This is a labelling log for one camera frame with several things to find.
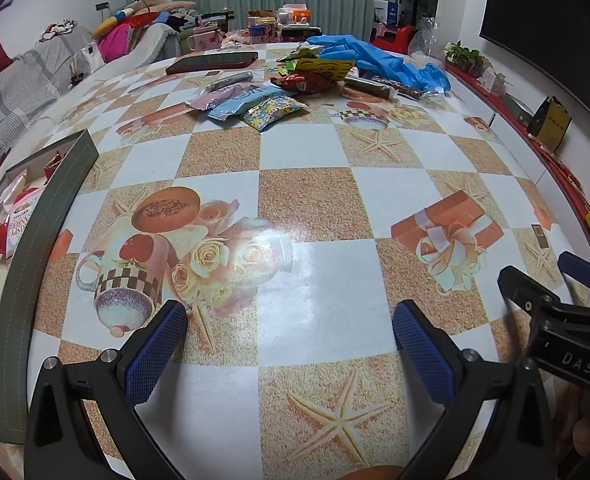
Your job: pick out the potted green plant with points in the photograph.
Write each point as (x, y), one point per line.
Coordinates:
(462, 55)

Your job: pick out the floral print snack packet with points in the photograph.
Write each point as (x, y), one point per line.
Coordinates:
(272, 112)

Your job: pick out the yellow blue bolster toy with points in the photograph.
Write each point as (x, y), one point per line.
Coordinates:
(106, 25)

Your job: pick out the white red patterned cloth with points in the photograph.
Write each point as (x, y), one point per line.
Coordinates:
(59, 30)

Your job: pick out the pink mug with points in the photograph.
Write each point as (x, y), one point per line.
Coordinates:
(205, 37)

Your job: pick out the pile of clothes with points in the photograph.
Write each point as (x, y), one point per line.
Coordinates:
(170, 10)

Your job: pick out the black television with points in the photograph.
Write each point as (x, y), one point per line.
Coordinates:
(550, 0)

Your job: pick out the small white house box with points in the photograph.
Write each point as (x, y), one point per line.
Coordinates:
(495, 82)

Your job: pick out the red plastic stool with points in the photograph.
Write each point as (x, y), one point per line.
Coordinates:
(397, 37)

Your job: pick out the orange box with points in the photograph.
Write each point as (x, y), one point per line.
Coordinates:
(300, 10)

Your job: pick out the black gold gift bag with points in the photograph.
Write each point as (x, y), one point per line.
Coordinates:
(552, 122)

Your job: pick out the yellow snack bag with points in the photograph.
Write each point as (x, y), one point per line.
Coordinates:
(325, 67)

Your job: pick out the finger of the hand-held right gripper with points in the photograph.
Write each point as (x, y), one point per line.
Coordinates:
(580, 267)
(520, 285)

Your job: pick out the blue white carton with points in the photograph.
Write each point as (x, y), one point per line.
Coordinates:
(387, 11)

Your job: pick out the brown chocolate bar packet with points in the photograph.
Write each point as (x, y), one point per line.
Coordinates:
(407, 90)

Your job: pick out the black wall socket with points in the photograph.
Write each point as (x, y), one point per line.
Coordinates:
(102, 6)

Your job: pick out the light blue snack packet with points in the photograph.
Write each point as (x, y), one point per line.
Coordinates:
(240, 105)

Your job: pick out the white paper bag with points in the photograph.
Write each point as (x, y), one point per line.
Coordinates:
(87, 56)

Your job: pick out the grey striped sofa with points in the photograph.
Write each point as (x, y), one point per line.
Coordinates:
(20, 90)

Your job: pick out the green snack bag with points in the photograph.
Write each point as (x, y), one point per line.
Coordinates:
(294, 63)

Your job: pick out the blue label tin can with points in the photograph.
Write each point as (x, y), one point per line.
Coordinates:
(262, 30)

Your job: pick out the bright pink garment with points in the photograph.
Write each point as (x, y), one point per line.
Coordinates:
(115, 44)

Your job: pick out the black smartphone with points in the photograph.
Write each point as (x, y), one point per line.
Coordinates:
(210, 62)

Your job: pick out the dark grey snack packet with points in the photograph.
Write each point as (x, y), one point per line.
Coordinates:
(227, 81)

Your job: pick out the red-topped white cabinet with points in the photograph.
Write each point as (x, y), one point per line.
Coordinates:
(512, 117)

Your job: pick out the blue rubber glove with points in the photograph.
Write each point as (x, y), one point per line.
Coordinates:
(347, 46)
(417, 74)

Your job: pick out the clear plastic bag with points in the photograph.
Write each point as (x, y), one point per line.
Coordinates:
(427, 35)

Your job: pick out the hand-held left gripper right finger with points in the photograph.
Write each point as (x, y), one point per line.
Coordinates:
(420, 355)

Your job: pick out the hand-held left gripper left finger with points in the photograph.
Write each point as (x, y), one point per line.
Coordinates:
(157, 352)

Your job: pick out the person's right hand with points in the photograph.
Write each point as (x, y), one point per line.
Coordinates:
(587, 432)

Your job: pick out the green shallow cardboard box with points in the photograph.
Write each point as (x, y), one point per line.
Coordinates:
(22, 285)

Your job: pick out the red crinkled snack bag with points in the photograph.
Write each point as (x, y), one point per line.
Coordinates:
(300, 83)

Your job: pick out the pink white snack packet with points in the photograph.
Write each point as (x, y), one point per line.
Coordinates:
(22, 225)
(12, 192)

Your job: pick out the plain pink snack packet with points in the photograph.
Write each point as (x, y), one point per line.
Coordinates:
(215, 97)

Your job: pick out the dark roll snack packet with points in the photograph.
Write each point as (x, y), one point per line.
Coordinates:
(370, 88)

